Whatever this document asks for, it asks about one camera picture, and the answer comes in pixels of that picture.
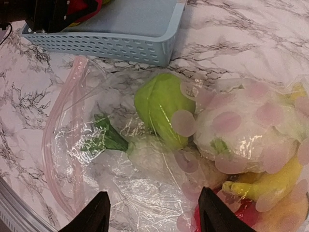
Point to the clear zip top bag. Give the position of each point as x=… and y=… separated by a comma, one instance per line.
x=138, y=203

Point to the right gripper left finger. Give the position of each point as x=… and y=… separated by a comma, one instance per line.
x=93, y=218

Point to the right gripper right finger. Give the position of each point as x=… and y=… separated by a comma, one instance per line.
x=215, y=216

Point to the front aluminium table rail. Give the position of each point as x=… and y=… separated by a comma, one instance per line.
x=17, y=215

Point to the yellow fake banana bunch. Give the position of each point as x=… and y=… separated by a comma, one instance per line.
x=284, y=151

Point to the white fake cauliflower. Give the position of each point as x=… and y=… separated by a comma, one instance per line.
x=253, y=127

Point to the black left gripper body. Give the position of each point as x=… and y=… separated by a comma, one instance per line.
x=47, y=15

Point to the green fake pear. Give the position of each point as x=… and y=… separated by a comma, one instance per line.
x=156, y=101

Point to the light blue plastic basket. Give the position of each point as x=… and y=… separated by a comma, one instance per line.
x=141, y=31

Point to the red fake apple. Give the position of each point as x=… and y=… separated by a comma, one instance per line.
x=79, y=11

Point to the orange fake peach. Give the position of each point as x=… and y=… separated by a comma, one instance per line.
x=286, y=216

